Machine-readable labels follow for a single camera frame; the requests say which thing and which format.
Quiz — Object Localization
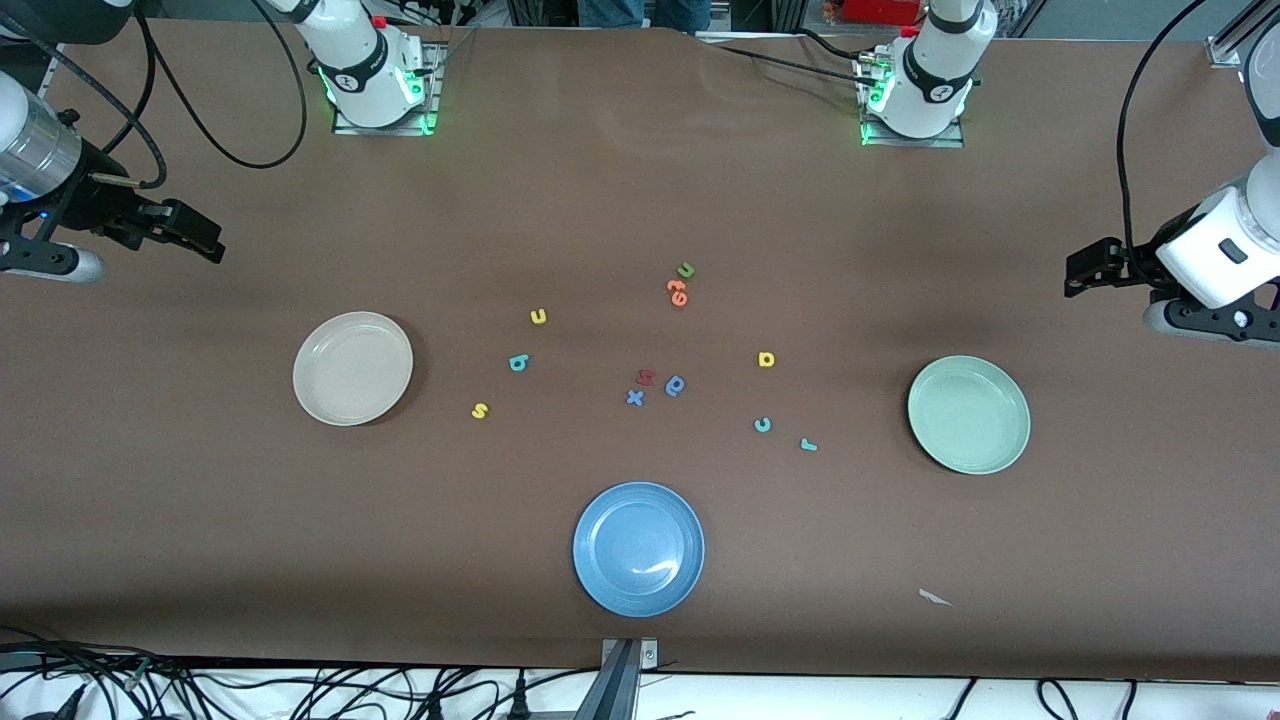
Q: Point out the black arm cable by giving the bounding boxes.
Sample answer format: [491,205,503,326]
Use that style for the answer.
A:
[1115,0,1211,286]
[0,0,309,191]

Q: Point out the black base power cable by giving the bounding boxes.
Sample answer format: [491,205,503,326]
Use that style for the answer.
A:
[715,28,886,91]

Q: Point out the blue round plate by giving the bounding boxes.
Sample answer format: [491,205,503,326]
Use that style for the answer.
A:
[573,482,706,618]

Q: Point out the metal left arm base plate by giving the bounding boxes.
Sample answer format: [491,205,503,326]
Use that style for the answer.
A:
[860,55,966,149]

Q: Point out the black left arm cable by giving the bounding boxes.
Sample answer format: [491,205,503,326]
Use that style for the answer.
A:
[1115,0,1211,286]

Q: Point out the red box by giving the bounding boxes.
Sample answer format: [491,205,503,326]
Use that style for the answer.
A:
[840,0,921,26]

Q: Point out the tangled black cable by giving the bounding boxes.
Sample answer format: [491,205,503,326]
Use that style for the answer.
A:
[0,625,601,720]

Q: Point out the brown table mat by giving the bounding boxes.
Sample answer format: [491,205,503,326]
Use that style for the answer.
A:
[0,18,1280,683]

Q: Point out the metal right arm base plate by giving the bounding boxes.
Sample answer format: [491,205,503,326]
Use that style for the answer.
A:
[332,40,441,136]

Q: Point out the aluminium frame profile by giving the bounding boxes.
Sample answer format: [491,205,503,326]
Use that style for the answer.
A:
[1205,0,1263,69]

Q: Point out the black cable cluster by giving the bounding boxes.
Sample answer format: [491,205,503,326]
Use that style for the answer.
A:
[400,0,483,61]

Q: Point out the grey metal camera bracket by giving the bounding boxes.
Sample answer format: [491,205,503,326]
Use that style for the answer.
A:
[575,638,661,720]

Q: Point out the person legs in jeans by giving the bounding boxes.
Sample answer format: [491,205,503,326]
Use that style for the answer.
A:
[578,0,713,33]

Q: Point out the green round plate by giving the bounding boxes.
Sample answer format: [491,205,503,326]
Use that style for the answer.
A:
[908,355,1031,475]

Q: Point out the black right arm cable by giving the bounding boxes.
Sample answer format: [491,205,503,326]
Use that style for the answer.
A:
[0,0,309,191]

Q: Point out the beige round plate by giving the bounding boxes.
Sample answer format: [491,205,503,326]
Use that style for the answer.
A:
[293,311,414,427]

